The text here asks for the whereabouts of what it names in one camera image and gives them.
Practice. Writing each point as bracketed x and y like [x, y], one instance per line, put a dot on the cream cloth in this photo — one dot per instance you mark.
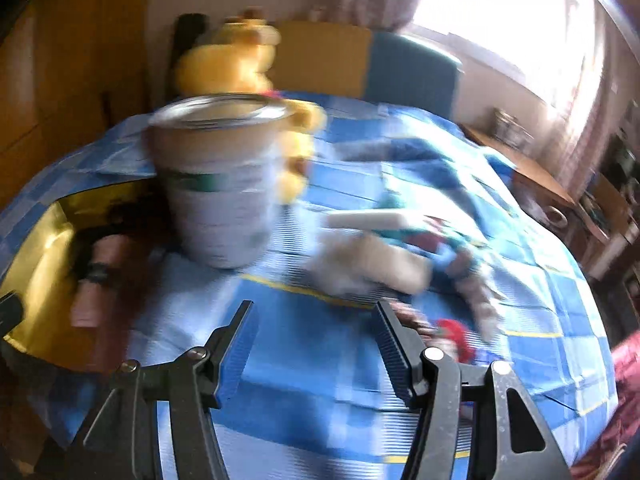
[370, 260]

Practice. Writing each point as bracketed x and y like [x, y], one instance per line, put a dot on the pink patterned cloth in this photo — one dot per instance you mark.
[620, 410]

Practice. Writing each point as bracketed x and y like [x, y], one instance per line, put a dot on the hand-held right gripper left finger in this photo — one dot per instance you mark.
[240, 355]

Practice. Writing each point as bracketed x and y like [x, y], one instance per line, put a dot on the gold box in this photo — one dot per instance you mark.
[40, 260]

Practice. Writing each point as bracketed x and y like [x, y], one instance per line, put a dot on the grey cardboard box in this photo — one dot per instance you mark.
[225, 200]

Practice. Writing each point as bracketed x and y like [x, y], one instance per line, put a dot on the blue checked bedsheet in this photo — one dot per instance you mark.
[325, 410]

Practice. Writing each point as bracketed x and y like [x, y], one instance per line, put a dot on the teal plush toy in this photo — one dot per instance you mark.
[450, 245]

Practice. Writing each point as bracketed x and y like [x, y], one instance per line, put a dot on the dark brown plush toy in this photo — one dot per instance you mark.
[125, 220]

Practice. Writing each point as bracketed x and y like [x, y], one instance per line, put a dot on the yellow plush toy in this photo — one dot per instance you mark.
[215, 65]

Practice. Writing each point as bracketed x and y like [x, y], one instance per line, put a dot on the white foam block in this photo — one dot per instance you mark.
[365, 221]

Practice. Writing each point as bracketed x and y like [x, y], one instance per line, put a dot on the pink plush toy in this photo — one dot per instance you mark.
[107, 250]

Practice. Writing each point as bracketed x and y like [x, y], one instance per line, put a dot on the multicolour panel headboard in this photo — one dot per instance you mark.
[320, 60]

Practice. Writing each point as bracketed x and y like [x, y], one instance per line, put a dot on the window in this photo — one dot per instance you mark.
[500, 20]

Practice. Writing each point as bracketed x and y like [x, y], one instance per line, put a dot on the wooden side desk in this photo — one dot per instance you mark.
[535, 170]

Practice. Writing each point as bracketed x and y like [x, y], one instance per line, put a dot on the wooden wardrobe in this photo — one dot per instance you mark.
[65, 60]

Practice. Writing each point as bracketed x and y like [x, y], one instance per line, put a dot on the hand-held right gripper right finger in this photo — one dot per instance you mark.
[395, 355]

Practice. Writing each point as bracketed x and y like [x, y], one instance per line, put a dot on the red hat plush toy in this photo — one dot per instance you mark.
[450, 332]

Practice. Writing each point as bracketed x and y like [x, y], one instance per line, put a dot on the black bolster pillow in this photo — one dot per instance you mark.
[189, 35]

